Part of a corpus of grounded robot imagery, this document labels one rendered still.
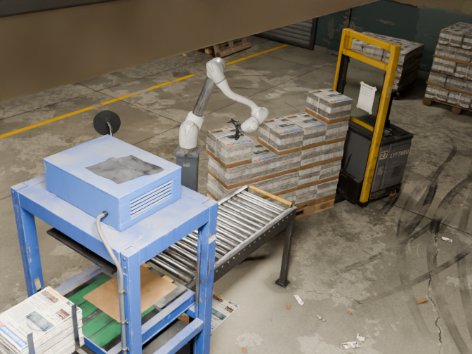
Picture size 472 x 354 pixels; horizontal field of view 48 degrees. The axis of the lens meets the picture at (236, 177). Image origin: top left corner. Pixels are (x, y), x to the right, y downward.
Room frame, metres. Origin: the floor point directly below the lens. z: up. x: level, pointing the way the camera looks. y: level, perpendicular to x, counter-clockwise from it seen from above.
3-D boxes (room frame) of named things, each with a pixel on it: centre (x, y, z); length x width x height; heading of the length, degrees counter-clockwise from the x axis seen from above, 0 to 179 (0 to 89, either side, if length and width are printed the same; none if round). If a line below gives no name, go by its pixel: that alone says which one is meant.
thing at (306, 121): (4.97, -0.66, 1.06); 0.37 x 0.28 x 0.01; 35
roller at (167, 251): (2.96, 0.35, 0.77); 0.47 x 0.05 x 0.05; 55
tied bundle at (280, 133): (4.83, -0.41, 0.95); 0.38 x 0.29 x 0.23; 34
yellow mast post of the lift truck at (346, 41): (5.67, -1.07, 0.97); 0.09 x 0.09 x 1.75; 34
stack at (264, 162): (4.75, -0.30, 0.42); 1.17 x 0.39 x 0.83; 124
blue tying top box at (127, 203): (2.50, 0.67, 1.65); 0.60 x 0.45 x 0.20; 55
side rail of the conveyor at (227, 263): (3.19, -0.12, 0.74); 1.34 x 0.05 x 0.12; 145
